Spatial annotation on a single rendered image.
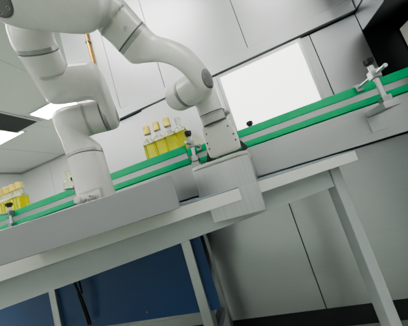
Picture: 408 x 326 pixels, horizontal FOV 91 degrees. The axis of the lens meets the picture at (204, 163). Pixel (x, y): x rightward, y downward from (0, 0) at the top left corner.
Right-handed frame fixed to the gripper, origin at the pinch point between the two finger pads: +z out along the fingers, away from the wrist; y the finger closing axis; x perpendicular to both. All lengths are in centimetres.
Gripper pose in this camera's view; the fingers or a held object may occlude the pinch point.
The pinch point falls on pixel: (232, 169)
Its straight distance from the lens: 62.9
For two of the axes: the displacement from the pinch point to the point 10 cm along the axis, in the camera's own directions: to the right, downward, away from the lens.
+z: 3.6, 9.3, 1.3
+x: -1.8, 2.0, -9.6
